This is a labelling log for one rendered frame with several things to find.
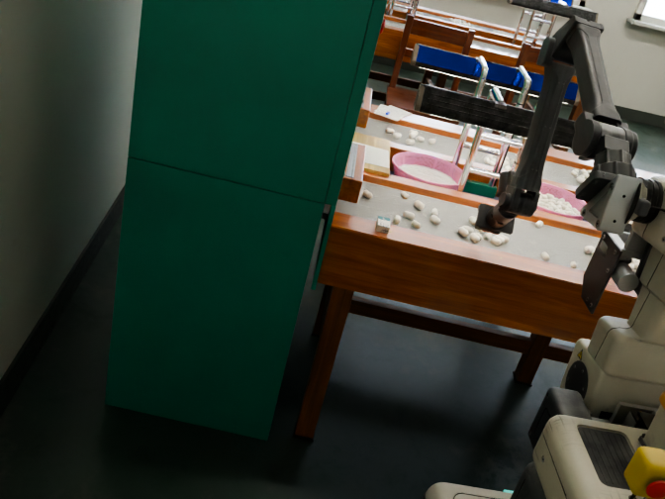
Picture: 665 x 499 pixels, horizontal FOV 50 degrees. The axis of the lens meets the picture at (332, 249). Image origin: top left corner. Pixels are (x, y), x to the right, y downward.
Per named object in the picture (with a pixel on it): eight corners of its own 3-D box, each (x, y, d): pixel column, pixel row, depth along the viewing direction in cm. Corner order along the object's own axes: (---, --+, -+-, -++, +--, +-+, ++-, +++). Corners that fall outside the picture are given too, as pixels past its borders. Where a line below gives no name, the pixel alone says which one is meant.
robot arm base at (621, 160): (595, 176, 133) (655, 189, 134) (594, 141, 137) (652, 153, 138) (573, 198, 141) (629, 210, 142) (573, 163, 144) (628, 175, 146)
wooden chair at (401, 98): (366, 175, 436) (407, 26, 394) (369, 150, 475) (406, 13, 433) (436, 192, 438) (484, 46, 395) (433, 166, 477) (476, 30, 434)
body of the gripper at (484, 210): (478, 204, 195) (486, 196, 188) (514, 213, 196) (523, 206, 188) (474, 227, 194) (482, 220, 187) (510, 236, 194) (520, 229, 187)
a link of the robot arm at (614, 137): (605, 153, 138) (629, 160, 139) (604, 111, 142) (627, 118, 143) (578, 176, 146) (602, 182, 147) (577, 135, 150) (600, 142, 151)
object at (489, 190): (494, 198, 261) (536, 80, 240) (440, 185, 261) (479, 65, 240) (488, 179, 278) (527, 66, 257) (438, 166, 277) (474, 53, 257)
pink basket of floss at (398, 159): (474, 205, 251) (482, 181, 247) (421, 214, 234) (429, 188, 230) (423, 173, 268) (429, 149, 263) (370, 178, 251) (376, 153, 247)
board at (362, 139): (388, 177, 232) (389, 173, 231) (343, 166, 231) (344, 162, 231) (389, 144, 261) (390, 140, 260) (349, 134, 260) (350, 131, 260)
